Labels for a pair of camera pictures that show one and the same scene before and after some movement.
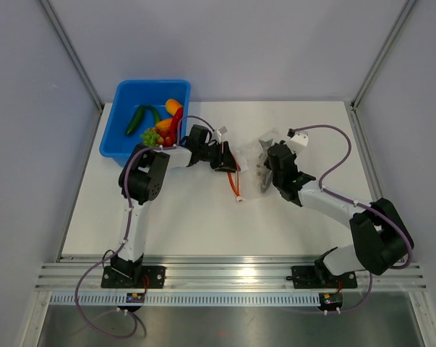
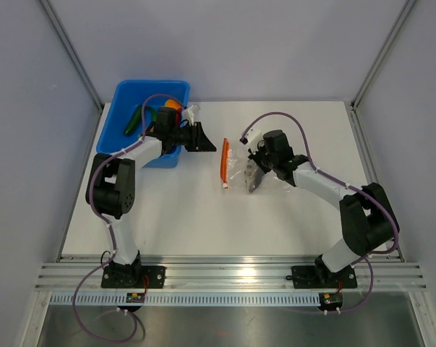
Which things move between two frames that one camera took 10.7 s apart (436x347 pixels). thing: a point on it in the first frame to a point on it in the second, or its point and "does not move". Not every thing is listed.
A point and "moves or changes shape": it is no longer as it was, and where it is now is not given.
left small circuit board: (135, 298) does not move
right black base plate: (307, 277) does not move
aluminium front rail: (223, 274) does not move
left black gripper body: (214, 155) to (181, 136)
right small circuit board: (331, 301) does not move
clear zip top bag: (255, 181) moves or changes shape
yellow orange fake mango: (171, 106) does not move
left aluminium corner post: (71, 49) does not move
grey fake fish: (264, 173) moves or changes shape
